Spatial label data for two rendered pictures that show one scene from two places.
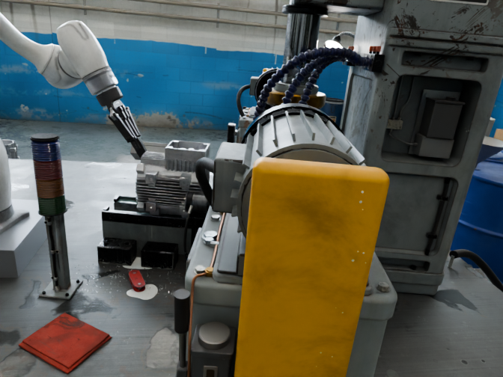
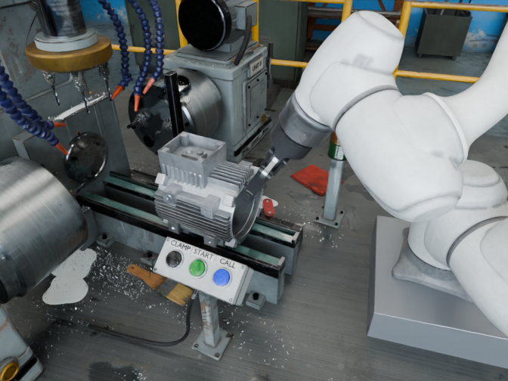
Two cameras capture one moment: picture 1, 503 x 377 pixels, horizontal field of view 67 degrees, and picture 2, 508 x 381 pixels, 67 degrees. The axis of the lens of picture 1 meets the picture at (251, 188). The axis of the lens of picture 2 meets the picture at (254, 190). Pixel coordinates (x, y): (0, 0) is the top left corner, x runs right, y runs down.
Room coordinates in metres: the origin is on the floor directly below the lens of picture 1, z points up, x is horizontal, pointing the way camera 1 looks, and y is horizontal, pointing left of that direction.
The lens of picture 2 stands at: (1.75, 0.66, 1.59)
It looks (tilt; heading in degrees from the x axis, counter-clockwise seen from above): 37 degrees down; 206
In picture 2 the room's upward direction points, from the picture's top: straight up
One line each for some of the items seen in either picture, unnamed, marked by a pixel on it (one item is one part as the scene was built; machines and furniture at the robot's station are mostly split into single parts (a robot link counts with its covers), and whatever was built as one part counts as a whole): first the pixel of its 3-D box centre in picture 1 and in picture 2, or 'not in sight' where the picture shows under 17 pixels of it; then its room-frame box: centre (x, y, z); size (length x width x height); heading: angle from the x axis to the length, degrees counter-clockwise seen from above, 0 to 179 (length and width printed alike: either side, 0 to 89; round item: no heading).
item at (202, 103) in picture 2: not in sight; (181, 109); (0.80, -0.06, 1.04); 0.41 x 0.25 x 0.25; 0
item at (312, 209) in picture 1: (263, 256); (233, 49); (0.50, -0.03, 1.16); 0.33 x 0.26 x 0.42; 0
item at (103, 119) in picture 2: not in sight; (75, 165); (1.13, -0.22, 0.97); 0.30 x 0.11 x 0.34; 0
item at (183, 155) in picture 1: (188, 156); (193, 159); (1.13, 0.21, 1.11); 0.12 x 0.11 x 0.07; 89
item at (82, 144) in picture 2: not in sight; (88, 158); (1.13, -0.15, 1.02); 0.15 x 0.02 x 0.15; 0
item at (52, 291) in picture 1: (53, 218); (338, 161); (0.83, 0.48, 1.01); 0.08 x 0.08 x 0.42; 0
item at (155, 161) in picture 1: (174, 183); (211, 196); (1.13, 0.25, 1.02); 0.20 x 0.19 x 0.19; 89
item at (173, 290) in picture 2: not in sight; (158, 282); (1.28, 0.16, 0.80); 0.21 x 0.05 x 0.01; 85
